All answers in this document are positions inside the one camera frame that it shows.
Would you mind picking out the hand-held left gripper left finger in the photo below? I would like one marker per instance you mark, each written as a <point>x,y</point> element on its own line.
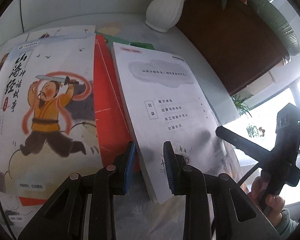
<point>130,170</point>

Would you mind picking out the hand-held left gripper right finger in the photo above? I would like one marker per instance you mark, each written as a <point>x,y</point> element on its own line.
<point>168,170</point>

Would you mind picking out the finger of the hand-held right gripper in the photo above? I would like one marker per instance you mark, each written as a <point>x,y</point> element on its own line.
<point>240,141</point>

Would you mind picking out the red book donkey print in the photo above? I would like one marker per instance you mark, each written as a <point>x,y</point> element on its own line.
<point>105,105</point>

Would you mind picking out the white book grey cloud print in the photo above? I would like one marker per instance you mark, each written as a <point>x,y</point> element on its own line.
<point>165,92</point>

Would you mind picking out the person's right forearm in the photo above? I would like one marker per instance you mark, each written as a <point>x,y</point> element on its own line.
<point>287,222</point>

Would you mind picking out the person's right hand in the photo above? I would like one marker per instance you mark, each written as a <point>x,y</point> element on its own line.
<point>273,205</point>

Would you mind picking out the green potted plant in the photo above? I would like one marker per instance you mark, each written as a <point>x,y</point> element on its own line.
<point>255,130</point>
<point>240,105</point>

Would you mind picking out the bright window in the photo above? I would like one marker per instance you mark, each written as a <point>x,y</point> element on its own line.
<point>265,110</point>

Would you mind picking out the brown wooden cabinet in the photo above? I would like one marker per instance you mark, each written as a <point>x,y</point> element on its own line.
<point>227,42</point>

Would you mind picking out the white book yellow-robed man print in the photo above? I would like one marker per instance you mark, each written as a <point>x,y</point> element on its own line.
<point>47,110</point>

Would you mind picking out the dark green ribbed plate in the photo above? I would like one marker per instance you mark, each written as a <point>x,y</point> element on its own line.
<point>275,22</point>

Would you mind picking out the green book white label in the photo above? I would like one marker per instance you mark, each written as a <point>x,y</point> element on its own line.
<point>125,43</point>

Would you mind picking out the white book small pictures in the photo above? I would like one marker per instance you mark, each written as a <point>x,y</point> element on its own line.
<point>65,33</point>

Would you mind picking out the white ribbed vase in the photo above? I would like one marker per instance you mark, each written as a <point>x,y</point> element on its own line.
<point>165,5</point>

